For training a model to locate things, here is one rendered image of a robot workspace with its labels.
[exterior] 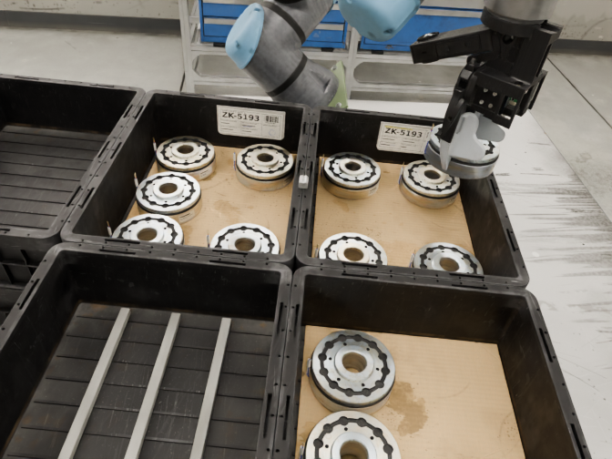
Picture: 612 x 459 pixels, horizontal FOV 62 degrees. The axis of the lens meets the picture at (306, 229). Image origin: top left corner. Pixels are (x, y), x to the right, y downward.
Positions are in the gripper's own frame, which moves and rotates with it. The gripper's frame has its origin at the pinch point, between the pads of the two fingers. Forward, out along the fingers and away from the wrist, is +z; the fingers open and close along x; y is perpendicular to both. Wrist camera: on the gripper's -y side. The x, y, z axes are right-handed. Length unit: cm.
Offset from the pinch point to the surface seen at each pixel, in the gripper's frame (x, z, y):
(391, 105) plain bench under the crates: 54, 30, -40
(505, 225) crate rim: 0.0, 6.8, 11.0
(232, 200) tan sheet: -15.7, 17.1, -28.3
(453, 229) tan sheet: 5.7, 16.9, 2.7
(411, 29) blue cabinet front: 170, 58, -99
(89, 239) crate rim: -41.6, 6.9, -26.3
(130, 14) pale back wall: 122, 91, -270
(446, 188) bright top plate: 10.8, 14.1, -2.4
